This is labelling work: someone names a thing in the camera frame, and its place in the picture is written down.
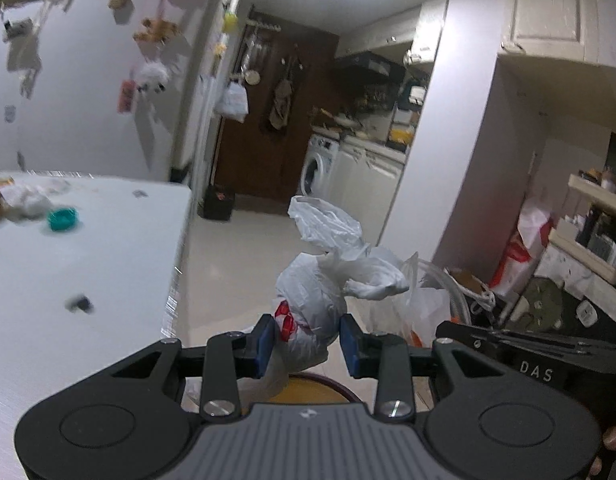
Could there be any white overhead cabinet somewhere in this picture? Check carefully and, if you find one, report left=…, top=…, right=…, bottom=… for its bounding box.
left=503, top=0, right=616, bottom=68

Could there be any hanging white plastic bag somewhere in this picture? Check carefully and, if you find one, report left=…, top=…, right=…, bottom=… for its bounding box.
left=215, top=80, right=250, bottom=123

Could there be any dark bag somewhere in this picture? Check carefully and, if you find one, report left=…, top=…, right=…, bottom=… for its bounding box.
left=508, top=275, right=616, bottom=346

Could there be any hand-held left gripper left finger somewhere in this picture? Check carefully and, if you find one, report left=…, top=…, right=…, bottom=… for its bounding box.
left=110, top=314, right=278, bottom=422

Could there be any white kitchen base cabinet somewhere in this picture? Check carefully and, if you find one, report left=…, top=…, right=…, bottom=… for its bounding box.
left=330, top=137, right=406, bottom=246

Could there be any dark wooden door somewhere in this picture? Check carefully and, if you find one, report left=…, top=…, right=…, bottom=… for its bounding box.
left=213, top=5, right=339, bottom=211

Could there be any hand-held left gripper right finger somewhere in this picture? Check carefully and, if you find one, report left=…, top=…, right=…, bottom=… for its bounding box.
left=339, top=312, right=506, bottom=421

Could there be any white shelf rack with bottles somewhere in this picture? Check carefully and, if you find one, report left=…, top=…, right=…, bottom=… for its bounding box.
left=548, top=172, right=616, bottom=286

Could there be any crumpled white tissue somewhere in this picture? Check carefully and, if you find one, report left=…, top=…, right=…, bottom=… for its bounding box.
left=3, top=180, right=71, bottom=221

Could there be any brown-rimmed beige trash bin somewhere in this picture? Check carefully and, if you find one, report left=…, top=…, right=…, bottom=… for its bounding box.
left=240, top=372, right=361, bottom=418

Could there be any hanging brown apron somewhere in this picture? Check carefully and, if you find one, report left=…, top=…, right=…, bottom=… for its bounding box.
left=268, top=67, right=296, bottom=131

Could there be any white refrigerator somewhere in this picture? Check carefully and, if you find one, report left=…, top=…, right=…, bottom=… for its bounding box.
left=0, top=0, right=254, bottom=186

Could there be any white washing machine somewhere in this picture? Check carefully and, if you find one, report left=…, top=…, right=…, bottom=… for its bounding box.
left=299, top=132, right=341, bottom=201

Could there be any white kitchen wall cabinet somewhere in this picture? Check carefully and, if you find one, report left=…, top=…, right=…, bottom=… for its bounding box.
left=338, top=0, right=449, bottom=63

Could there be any teal plastic cap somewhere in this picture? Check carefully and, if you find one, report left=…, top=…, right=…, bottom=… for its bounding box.
left=47, top=206, right=80, bottom=232

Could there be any white plush toy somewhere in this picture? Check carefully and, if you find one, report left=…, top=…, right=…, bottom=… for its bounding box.
left=133, top=60, right=171, bottom=93

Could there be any person's right hand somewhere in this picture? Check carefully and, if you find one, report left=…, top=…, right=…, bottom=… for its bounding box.
left=588, top=422, right=616, bottom=478

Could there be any brown plush toy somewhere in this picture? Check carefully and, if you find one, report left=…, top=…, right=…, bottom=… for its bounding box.
left=133, top=17, right=179, bottom=43

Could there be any black range hood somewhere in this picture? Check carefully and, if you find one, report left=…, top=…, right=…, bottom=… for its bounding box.
left=335, top=52, right=406, bottom=81

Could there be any black floor box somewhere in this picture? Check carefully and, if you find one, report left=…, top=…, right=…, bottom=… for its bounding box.
left=203, top=185, right=236, bottom=221

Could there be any red and white plastic bag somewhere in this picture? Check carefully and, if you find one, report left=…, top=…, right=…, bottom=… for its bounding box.
left=490, top=200, right=554, bottom=296

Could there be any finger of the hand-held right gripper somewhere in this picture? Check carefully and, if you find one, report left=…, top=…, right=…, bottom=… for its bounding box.
left=434, top=321, right=494, bottom=350

